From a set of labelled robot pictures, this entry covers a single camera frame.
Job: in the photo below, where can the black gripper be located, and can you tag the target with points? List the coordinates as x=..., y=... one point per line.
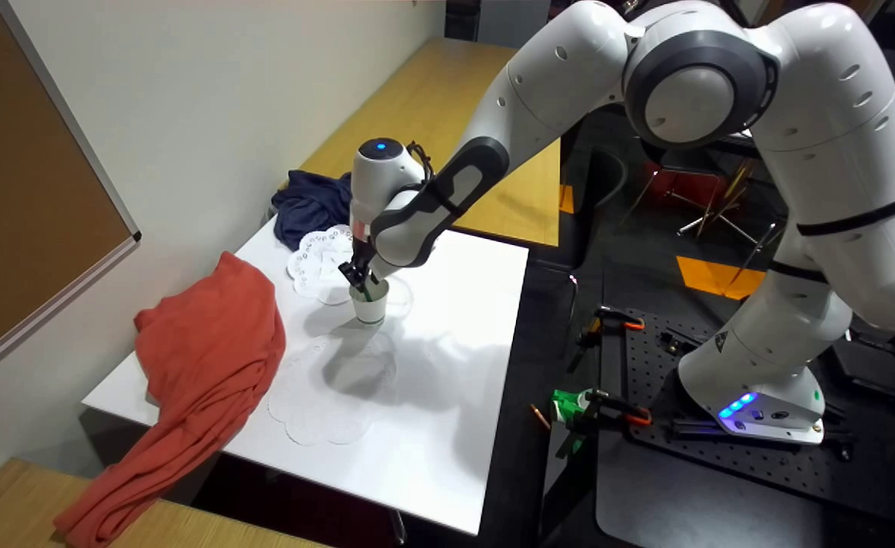
x=364, y=258

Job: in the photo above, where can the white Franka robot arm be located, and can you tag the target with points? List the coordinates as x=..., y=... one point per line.
x=844, y=154

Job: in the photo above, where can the white cup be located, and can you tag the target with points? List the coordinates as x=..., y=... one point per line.
x=371, y=309

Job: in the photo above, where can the white lace paper doily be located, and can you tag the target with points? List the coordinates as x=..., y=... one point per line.
x=315, y=263

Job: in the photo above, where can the dark blue cloth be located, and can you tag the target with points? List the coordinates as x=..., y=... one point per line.
x=313, y=209

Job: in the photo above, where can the red cloth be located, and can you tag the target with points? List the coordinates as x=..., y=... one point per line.
x=208, y=354

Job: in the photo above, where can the large wooden table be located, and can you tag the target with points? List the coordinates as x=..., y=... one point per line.
x=450, y=110

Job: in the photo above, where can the small wooden table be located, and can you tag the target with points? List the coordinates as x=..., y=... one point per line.
x=23, y=505

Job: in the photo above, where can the cork board with metal frame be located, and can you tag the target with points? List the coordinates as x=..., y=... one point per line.
x=23, y=202

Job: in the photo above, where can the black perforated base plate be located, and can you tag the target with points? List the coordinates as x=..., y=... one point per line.
x=874, y=456

